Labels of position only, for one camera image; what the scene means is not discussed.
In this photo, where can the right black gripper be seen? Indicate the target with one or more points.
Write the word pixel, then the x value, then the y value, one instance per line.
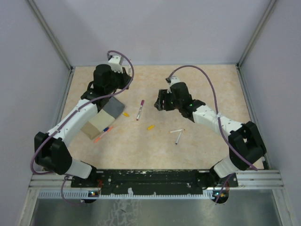
pixel 163 95

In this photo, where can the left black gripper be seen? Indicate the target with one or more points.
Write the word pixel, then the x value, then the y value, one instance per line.
pixel 124 76

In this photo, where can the magenta marker pen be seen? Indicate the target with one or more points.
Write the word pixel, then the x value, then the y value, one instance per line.
pixel 140 110

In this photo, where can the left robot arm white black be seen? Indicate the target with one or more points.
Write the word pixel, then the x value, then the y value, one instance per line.
pixel 51 148

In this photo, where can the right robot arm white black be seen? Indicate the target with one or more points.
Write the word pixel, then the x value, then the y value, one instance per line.
pixel 245 143

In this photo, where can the white pen dark tip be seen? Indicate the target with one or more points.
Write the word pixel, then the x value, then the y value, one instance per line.
pixel 177 130

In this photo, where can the white pen blue end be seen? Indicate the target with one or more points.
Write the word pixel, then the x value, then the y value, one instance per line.
pixel 178 138

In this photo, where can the orange pen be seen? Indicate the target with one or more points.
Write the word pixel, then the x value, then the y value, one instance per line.
pixel 102 134

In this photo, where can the folded grey beige cloth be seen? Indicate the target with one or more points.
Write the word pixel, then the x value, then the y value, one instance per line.
pixel 110 112

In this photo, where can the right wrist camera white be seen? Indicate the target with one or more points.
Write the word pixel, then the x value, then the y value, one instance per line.
pixel 172 80

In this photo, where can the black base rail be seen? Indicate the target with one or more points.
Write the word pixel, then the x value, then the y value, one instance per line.
pixel 149 182

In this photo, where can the aluminium frame rail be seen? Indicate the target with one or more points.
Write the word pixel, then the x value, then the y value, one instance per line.
pixel 248 180

